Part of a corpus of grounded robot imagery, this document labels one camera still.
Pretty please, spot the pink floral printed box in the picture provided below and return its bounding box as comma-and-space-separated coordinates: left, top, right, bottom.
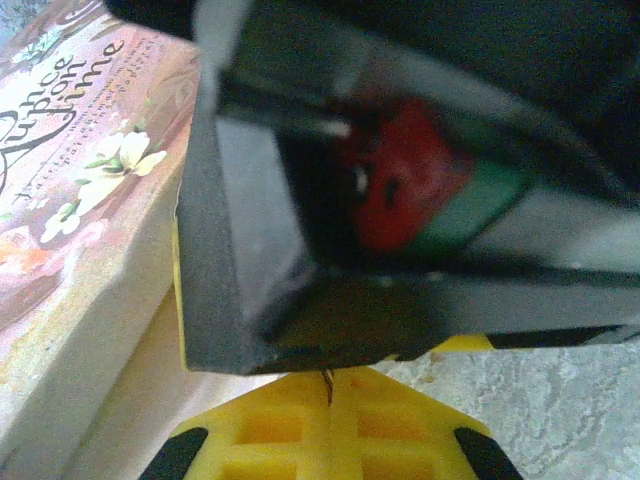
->
0, 9, 204, 480

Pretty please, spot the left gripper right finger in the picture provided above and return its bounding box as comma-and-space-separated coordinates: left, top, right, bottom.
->
329, 369, 526, 480

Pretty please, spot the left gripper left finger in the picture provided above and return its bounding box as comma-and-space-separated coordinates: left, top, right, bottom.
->
137, 369, 332, 480

